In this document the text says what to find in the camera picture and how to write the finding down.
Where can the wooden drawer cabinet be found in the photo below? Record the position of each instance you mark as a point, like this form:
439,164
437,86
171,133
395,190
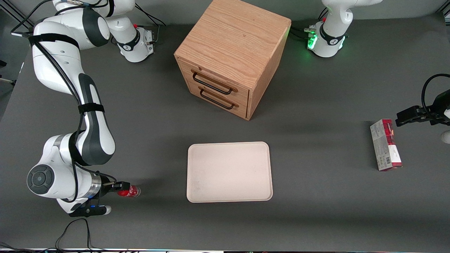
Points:
232,42

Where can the red coke bottle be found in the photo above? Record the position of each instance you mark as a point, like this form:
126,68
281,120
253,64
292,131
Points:
132,192

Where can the red tartan cardboard box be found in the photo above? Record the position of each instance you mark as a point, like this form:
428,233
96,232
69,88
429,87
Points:
385,146

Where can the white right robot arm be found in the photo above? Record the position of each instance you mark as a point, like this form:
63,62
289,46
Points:
45,73

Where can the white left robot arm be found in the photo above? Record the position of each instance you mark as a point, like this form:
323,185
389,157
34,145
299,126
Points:
332,31

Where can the cream rectangular tray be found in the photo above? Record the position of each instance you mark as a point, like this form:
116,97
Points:
229,172

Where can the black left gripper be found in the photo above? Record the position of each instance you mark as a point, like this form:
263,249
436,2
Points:
434,114

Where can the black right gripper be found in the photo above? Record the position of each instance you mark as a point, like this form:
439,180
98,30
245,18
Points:
105,186

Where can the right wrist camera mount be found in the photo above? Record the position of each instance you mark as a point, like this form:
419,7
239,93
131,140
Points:
88,211

